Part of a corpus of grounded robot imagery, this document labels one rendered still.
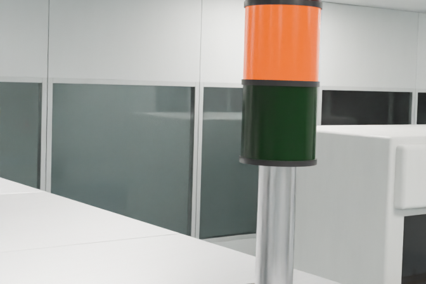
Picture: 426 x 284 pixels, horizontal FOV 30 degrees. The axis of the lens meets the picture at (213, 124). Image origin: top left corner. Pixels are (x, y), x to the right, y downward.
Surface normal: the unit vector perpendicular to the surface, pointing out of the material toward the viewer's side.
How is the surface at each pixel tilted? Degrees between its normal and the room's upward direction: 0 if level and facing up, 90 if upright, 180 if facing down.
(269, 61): 90
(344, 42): 90
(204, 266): 0
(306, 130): 90
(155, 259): 0
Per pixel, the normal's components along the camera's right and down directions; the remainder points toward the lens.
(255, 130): -0.65, 0.02
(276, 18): -0.24, 0.04
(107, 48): 0.58, 0.06
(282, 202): 0.23, 0.06
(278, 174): -0.03, 0.05
